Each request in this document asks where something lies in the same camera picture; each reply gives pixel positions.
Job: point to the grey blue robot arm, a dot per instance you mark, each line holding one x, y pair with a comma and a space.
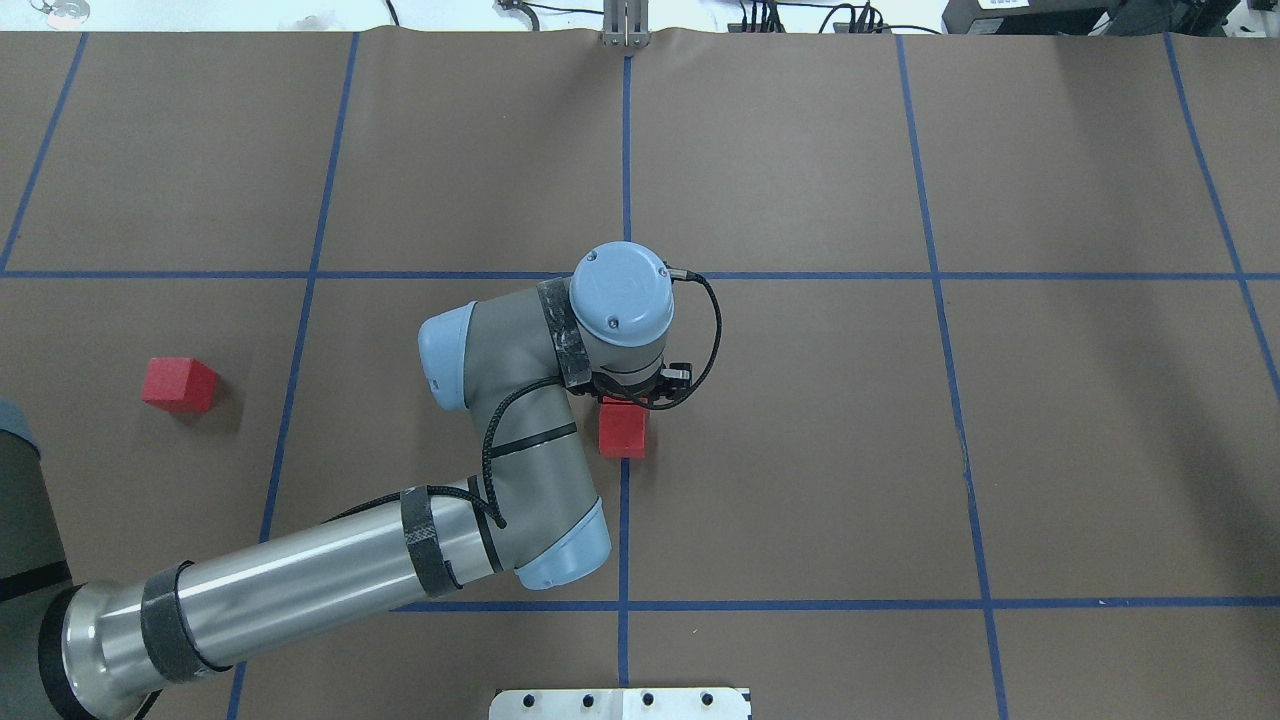
102, 650

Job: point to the black equipment box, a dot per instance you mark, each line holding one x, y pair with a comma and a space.
1082, 18

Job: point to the silver round metal disc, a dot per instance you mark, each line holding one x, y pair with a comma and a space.
63, 15

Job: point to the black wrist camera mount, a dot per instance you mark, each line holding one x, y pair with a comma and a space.
673, 380

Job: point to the metal clamp bracket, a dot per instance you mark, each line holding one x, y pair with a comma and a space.
625, 24

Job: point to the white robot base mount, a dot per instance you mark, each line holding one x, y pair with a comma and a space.
623, 703

